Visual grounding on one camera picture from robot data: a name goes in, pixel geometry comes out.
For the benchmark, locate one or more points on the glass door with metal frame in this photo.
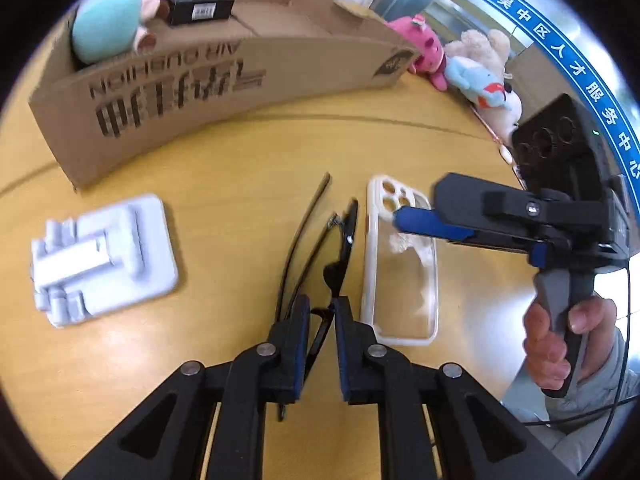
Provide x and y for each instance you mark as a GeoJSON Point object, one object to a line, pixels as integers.
{"type": "Point", "coordinates": [440, 5]}

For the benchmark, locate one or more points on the white plush toy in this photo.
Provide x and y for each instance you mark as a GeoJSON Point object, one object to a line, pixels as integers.
{"type": "Point", "coordinates": [507, 110]}

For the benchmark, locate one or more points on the blue lettered door band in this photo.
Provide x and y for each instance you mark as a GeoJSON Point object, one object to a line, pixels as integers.
{"type": "Point", "coordinates": [545, 25]}

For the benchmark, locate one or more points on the black sunglasses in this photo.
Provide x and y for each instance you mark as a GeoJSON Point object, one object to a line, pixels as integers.
{"type": "Point", "coordinates": [336, 272]}

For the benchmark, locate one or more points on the pink plush toy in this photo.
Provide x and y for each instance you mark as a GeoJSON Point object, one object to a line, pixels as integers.
{"type": "Point", "coordinates": [425, 50]}

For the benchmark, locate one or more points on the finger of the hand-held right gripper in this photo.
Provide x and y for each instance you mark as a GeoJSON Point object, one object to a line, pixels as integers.
{"type": "Point", "coordinates": [420, 220]}
{"type": "Point", "coordinates": [465, 200]}

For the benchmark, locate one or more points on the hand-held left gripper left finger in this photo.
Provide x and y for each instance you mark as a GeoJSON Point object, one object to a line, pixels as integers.
{"type": "Point", "coordinates": [300, 330]}

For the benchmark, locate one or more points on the clear white-edged phone case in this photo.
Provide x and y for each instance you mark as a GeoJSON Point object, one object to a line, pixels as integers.
{"type": "Point", "coordinates": [371, 260]}

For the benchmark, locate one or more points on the small black box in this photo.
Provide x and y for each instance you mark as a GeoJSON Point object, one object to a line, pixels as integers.
{"type": "Point", "coordinates": [195, 7]}

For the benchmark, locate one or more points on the person's right forearm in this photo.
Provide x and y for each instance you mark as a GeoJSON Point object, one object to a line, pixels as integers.
{"type": "Point", "coordinates": [595, 400]}

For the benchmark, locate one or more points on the wooden desktop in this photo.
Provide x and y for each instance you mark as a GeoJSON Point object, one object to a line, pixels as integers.
{"type": "Point", "coordinates": [225, 170]}

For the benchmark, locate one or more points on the white moulded plastic tray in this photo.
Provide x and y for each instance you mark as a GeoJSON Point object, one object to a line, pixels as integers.
{"type": "Point", "coordinates": [125, 260]}

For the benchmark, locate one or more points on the teal and pink pig plush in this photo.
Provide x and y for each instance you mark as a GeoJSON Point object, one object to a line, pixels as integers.
{"type": "Point", "coordinates": [105, 25]}

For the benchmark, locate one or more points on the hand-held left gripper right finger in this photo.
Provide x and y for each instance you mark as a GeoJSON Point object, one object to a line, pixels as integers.
{"type": "Point", "coordinates": [342, 340]}

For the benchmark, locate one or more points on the light blue plush toy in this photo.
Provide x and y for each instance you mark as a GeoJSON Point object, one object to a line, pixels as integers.
{"type": "Point", "coordinates": [470, 77]}

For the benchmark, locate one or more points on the brown cardboard box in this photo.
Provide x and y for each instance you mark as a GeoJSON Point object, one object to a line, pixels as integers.
{"type": "Point", "coordinates": [200, 90]}

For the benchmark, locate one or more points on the person's right hand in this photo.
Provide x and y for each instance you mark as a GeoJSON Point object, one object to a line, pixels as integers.
{"type": "Point", "coordinates": [542, 355]}

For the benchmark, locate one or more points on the beige plush bear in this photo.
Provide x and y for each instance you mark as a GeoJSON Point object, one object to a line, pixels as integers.
{"type": "Point", "coordinates": [480, 45]}

